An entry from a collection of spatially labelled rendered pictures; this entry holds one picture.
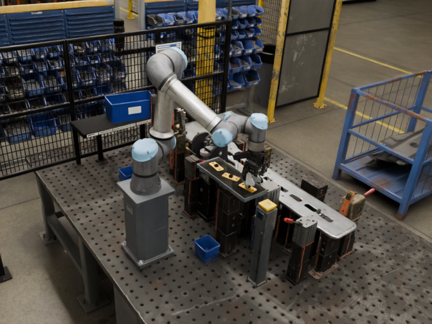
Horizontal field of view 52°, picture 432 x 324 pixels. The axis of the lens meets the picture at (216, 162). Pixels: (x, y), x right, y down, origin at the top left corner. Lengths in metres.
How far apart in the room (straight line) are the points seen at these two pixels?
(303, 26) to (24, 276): 3.91
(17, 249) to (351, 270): 2.39
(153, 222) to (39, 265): 1.46
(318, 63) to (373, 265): 3.79
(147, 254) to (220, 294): 0.41
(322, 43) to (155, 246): 4.11
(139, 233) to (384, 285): 1.24
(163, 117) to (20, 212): 2.23
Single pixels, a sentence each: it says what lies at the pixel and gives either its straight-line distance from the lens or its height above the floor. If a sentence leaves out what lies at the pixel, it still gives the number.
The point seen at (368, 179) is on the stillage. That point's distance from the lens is 4.31.
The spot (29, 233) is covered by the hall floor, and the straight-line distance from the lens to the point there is 3.80.
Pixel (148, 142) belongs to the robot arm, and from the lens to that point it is 2.08.
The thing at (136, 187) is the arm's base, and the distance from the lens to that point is 2.11.
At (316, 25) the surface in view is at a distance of 5.67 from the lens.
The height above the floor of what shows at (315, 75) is 0.46.
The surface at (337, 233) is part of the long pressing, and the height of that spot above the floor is 1.00.
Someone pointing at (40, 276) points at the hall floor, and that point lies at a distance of 3.41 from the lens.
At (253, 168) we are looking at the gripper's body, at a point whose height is 1.30.
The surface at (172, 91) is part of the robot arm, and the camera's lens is 1.84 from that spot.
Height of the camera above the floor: 2.30
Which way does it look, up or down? 30 degrees down
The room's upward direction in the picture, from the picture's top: 4 degrees clockwise
